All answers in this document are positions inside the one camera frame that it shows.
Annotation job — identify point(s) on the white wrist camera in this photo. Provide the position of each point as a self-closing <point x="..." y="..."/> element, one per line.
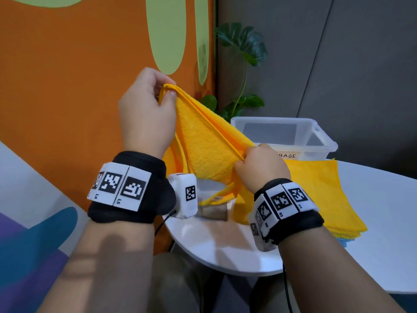
<point x="179" y="208"/>
<point x="260" y="244"/>

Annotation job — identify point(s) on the black right wristband with markers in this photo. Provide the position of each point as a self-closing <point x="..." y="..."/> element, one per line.
<point x="303" y="224"/>

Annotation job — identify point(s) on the clear plastic storage box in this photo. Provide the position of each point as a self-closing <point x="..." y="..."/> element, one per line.
<point x="322" y="140"/>

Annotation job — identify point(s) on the yellow towel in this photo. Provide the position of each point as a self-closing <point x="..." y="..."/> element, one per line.
<point x="202" y="143"/>
<point x="325" y="192"/>

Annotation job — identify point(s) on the blue towel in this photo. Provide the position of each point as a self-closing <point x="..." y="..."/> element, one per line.
<point x="343" y="241"/>

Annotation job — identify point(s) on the grey towel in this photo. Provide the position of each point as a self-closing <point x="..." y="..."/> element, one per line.
<point x="215" y="211"/>

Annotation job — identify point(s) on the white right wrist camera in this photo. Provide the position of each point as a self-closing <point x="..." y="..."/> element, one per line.
<point x="260" y="244"/>

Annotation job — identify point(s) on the person's right hand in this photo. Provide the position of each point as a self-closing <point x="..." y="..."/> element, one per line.
<point x="264" y="166"/>

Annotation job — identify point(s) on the person's left leg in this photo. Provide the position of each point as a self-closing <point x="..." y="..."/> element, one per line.
<point x="172" y="286"/>

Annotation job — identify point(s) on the person's left forearm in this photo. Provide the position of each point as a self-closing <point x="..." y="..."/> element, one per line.
<point x="101" y="270"/>

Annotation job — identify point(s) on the person's right forearm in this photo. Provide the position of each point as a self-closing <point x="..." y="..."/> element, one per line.
<point x="332" y="277"/>

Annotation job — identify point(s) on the green leafy plant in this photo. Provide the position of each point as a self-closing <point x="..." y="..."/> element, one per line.
<point x="244" y="39"/>

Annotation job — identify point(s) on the person's leg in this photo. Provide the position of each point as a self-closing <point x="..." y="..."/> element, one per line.
<point x="172" y="286"/>
<point x="267" y="296"/>

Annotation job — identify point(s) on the person's right leg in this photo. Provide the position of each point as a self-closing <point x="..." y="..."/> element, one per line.
<point x="267" y="296"/>

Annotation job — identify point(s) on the person's left hand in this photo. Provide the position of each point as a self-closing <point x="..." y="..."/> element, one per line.
<point x="146" y="123"/>

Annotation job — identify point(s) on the black left wristband with markers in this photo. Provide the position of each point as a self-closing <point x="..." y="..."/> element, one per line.
<point x="159" y="198"/>

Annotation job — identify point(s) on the black wristband with markers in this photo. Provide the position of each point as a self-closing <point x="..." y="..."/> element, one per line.
<point x="159" y="198"/>
<point x="303" y="224"/>

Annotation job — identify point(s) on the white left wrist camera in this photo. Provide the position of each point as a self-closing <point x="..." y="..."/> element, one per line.
<point x="179" y="208"/>

